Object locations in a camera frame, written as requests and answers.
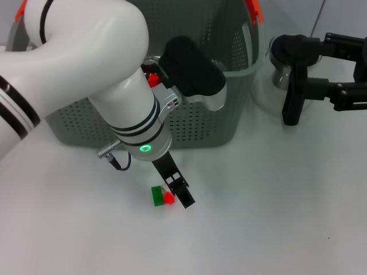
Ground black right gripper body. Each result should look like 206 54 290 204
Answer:
353 36 367 112

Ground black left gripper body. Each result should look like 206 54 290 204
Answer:
151 151 183 184

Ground orange-red sloped toy brick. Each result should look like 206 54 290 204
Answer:
146 73 160 88

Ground glass jar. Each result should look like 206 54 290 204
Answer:
142 56 161 87

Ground grey perforated storage bin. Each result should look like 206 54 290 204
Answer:
5 0 266 150

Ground narrow green toy brick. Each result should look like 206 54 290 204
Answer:
151 185 166 207

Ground glass pitcher black handle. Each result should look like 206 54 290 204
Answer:
251 34 323 127

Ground orange bin carry handle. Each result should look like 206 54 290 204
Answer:
14 0 264 26

